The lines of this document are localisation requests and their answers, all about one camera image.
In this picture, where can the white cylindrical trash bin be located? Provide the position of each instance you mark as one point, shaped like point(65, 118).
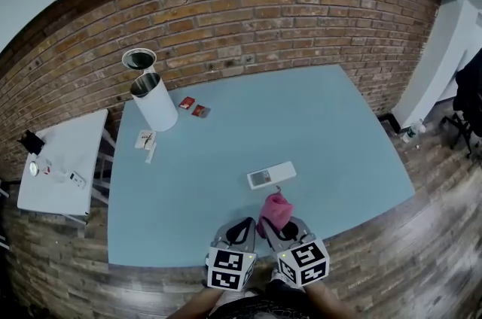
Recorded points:
point(156, 107)

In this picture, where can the red packet with grey edge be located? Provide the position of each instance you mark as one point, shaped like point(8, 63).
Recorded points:
point(200, 111)

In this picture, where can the black pouch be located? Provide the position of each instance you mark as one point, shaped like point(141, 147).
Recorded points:
point(32, 141)

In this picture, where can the white remote control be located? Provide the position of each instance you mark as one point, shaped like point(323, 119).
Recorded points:
point(272, 174)

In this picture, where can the small white printed card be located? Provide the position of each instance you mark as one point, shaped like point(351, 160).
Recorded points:
point(145, 139)

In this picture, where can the pink cloth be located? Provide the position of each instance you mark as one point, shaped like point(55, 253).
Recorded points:
point(275, 210)

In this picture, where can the clear plastic wrapper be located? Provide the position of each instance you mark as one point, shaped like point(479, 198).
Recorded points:
point(60, 175)

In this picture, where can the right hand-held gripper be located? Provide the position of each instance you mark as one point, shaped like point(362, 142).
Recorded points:
point(305, 263)

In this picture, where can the small round silver object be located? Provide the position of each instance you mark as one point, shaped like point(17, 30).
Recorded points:
point(34, 168)

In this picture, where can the person's black printed shirt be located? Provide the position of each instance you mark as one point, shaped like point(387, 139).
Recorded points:
point(263, 308)

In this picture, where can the person's left forearm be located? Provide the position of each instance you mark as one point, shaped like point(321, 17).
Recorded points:
point(201, 304)

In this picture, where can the plain red packet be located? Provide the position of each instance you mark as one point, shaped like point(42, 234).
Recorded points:
point(187, 103)

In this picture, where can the black office chair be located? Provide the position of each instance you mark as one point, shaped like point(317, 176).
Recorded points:
point(468, 95)

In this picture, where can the person's right forearm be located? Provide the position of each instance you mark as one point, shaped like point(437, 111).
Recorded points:
point(325, 302)

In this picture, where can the narrow white paper strip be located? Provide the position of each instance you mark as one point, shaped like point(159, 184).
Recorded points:
point(151, 153)

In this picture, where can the clear plastic water bottle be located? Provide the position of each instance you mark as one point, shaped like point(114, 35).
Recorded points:
point(413, 131)

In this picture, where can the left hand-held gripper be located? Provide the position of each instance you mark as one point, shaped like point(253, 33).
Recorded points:
point(229, 268)

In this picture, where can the white power strip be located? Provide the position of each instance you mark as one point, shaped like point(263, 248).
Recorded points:
point(77, 180)

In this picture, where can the red and white packet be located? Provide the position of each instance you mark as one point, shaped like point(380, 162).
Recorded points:
point(46, 166)

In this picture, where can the round steel bin lid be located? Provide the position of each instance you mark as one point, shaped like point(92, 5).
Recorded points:
point(138, 59)

